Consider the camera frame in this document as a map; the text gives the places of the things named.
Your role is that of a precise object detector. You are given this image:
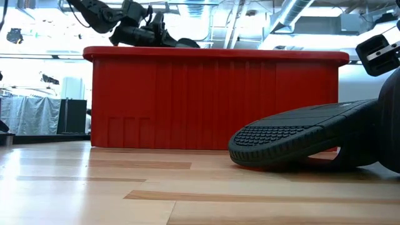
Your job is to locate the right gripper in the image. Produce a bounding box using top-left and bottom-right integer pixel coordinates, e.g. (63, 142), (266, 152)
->
(355, 33), (400, 78)

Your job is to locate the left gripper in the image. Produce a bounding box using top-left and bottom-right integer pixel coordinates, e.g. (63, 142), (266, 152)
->
(109, 0), (189, 49)

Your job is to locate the black rubber slide sandal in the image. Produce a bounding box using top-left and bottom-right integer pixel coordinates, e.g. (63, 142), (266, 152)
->
(376, 67), (400, 174)
(176, 37), (201, 49)
(227, 98), (381, 172)

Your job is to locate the red plastic bin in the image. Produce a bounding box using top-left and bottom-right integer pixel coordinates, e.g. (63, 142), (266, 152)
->
(82, 46), (350, 151)

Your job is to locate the white cabinet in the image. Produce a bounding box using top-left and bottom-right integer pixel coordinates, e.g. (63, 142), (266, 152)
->
(61, 77), (85, 101)

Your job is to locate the black cabinet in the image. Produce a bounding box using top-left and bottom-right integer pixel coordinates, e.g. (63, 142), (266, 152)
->
(57, 99), (88, 135)

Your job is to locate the grey cloth cover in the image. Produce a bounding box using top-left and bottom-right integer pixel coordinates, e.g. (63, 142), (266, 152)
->
(0, 96), (62, 136)

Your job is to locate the silver ventilation duct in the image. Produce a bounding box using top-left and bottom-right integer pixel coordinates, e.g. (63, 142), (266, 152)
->
(270, 0), (316, 34)

